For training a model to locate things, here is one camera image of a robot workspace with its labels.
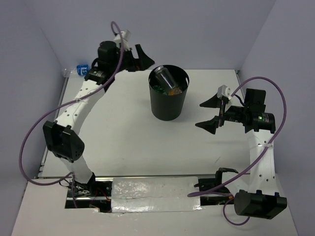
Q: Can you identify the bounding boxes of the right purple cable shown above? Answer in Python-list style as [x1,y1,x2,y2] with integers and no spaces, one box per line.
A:
[187,77,287,225]

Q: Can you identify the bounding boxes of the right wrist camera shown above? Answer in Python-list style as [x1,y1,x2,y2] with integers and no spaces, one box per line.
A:
[217,85,232,100]

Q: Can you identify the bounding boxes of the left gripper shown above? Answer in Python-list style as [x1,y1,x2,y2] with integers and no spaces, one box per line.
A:
[109,44,153,74]

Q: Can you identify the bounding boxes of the silver tape sheet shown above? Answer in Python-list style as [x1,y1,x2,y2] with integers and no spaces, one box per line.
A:
[111,177,202,213]

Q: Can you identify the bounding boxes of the green plastic bottle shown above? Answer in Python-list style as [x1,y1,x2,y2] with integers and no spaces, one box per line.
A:
[152,85,165,94]

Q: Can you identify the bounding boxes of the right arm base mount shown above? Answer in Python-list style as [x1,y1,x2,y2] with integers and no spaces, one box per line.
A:
[194,177,233,206]

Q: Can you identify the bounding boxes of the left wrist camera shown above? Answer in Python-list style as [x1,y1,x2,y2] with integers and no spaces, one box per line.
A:
[114,30,131,51]

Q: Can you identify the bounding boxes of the purple cable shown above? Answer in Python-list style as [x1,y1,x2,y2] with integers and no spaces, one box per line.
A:
[19,21,124,185]
[187,77,287,225]

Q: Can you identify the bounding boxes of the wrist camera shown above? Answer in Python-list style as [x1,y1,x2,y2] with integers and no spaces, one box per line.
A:
[114,30,131,51]
[217,85,232,100]

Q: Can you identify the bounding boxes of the clear bottle blue label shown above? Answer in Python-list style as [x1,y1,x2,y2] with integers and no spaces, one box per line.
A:
[63,64,90,78]

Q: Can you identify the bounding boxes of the clear plastic cup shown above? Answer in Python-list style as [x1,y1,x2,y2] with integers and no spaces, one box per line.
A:
[154,66,179,94]

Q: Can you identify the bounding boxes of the black plastic bin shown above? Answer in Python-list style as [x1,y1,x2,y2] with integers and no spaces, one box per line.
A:
[149,65,189,121]

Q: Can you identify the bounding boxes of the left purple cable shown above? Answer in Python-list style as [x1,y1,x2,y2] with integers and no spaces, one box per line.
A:
[19,21,124,185]

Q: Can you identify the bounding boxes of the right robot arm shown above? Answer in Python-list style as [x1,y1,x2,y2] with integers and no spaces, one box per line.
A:
[196,85,287,220]

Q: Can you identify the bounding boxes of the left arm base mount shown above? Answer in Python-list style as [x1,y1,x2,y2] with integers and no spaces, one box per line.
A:
[59,180,113,213]

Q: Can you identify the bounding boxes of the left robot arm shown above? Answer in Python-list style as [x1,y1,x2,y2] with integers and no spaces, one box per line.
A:
[43,41,155,196]

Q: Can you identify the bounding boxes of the orange juice bottle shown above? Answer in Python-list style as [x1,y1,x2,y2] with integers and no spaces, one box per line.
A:
[167,87,182,95]

